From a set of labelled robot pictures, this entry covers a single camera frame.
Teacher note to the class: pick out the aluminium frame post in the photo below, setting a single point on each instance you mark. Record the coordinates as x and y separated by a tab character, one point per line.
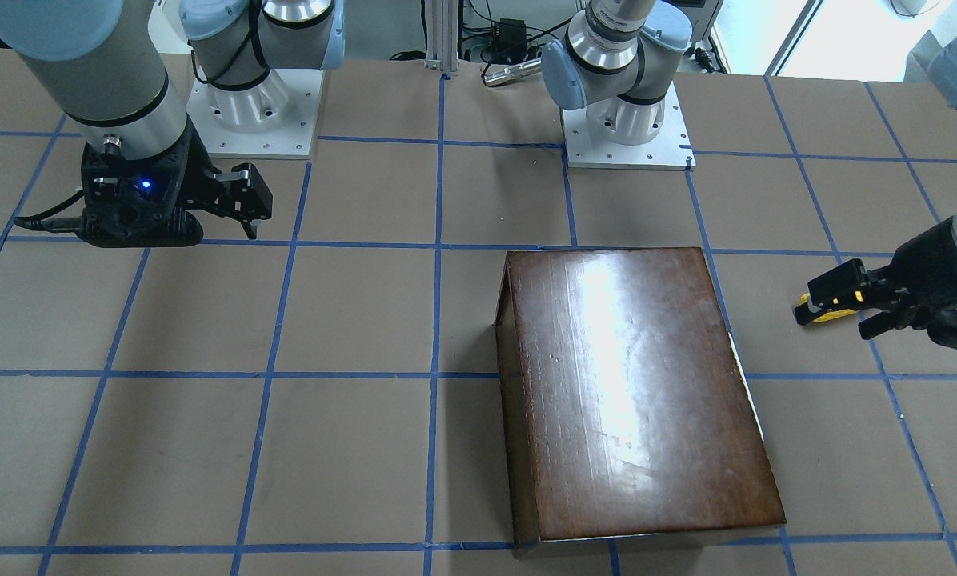
442	36

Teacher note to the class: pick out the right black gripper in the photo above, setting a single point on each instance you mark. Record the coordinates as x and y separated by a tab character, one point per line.
198	181

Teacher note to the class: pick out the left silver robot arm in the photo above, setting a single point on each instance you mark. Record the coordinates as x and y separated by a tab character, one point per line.
630	50

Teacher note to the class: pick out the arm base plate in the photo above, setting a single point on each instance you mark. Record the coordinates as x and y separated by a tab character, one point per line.
615	134
274	120

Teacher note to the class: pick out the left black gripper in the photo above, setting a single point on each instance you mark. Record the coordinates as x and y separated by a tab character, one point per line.
944	276

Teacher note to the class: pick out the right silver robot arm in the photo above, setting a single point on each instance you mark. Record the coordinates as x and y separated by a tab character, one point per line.
98	63

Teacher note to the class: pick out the dark wooden drawer cabinet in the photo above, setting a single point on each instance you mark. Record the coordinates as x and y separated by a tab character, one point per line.
625	407

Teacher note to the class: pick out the yellow corn cob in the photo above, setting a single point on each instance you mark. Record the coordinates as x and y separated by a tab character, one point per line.
807	311

